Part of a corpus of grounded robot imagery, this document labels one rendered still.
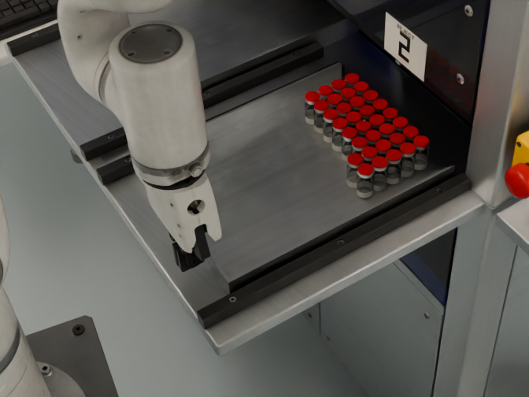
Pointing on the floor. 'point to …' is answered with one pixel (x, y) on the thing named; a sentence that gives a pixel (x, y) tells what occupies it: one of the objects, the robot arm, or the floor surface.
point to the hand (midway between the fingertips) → (188, 252)
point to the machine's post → (511, 71)
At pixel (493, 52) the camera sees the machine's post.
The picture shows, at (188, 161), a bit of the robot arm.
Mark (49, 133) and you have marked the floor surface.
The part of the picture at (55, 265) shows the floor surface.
